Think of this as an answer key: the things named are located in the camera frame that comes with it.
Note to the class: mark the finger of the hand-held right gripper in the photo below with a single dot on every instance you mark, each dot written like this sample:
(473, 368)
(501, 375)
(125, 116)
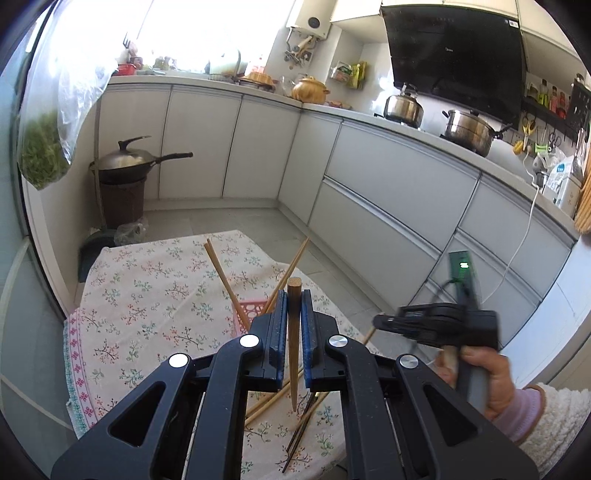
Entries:
(390, 322)

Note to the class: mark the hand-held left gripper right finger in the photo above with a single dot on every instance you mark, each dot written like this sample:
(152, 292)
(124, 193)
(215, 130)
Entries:
(307, 341)

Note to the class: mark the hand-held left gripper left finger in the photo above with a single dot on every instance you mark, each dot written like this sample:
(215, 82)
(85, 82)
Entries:
(280, 341)

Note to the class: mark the brown tapered chopstick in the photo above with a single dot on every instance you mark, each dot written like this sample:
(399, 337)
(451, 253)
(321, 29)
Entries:
(294, 323)
(369, 336)

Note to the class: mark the pink perforated utensil basket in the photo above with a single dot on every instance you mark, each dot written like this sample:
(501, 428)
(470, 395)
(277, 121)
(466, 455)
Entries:
(257, 307)

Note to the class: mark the bunch of bamboo chopsticks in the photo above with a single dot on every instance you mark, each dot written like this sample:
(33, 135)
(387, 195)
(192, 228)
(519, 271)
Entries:
(223, 277)

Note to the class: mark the person's right forearm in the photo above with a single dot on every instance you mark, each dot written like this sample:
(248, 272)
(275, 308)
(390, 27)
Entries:
(554, 424)

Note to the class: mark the person's right hand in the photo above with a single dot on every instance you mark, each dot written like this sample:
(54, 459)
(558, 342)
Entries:
(496, 383)

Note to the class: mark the white kitchen cabinets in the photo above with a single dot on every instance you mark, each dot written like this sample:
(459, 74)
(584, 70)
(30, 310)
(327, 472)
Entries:
(369, 184)

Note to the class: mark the floral tablecloth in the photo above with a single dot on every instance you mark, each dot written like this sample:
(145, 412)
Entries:
(138, 300)

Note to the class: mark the white appliance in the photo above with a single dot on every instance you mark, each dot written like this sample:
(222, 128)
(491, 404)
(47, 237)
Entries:
(565, 189)

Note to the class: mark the wooden board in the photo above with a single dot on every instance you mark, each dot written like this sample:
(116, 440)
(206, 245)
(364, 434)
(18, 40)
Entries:
(585, 194)

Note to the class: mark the clear crumpled plastic bag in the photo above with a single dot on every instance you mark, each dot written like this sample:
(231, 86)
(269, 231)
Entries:
(129, 233)

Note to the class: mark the steel stockpot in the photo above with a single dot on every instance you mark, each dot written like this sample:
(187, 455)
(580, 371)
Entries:
(466, 131)

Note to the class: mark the dark brown bin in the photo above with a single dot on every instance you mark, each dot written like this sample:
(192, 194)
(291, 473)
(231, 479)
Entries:
(122, 203)

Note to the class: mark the black wok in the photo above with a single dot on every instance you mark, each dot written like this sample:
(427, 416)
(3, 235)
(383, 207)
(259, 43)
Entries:
(175, 157)

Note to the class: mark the steel kettle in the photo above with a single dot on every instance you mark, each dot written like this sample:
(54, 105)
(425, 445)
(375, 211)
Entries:
(402, 108)

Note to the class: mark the black spice rack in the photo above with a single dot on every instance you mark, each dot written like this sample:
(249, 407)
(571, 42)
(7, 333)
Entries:
(554, 110)

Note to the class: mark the dark wok lid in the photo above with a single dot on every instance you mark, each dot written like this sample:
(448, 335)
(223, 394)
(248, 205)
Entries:
(122, 157)

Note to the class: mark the yellow clay pot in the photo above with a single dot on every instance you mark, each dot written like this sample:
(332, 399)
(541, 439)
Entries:
(309, 91)

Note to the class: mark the clear glass jar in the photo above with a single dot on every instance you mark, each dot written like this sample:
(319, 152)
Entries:
(285, 86)

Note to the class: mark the frosted glass sliding door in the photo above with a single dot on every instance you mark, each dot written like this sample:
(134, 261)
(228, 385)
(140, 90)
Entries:
(18, 323)

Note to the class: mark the wicker basket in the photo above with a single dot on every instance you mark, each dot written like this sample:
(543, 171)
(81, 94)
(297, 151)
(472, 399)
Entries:
(256, 79)

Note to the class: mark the black range hood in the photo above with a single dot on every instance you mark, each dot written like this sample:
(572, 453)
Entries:
(452, 55)

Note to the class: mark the white bowl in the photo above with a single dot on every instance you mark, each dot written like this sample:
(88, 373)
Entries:
(224, 64)

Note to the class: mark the water heater pipes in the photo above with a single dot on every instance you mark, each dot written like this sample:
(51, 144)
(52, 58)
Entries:
(300, 48)

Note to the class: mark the plastic bag of greens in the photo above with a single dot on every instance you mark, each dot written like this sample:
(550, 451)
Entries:
(41, 152)

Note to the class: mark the white water heater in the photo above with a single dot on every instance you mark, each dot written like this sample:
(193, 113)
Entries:
(309, 23)

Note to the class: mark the red plastic basket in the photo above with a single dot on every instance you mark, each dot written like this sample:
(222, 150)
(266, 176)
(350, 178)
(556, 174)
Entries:
(125, 70)

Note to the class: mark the white upper cabinet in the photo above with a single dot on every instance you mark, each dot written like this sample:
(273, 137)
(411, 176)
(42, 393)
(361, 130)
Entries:
(355, 9)

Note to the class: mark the bright window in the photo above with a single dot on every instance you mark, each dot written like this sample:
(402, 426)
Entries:
(207, 27)

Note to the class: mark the wall rack with packets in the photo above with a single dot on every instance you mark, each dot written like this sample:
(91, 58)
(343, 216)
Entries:
(348, 74)

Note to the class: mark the black wall hooks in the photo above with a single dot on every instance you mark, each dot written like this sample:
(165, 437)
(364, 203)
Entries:
(126, 42)

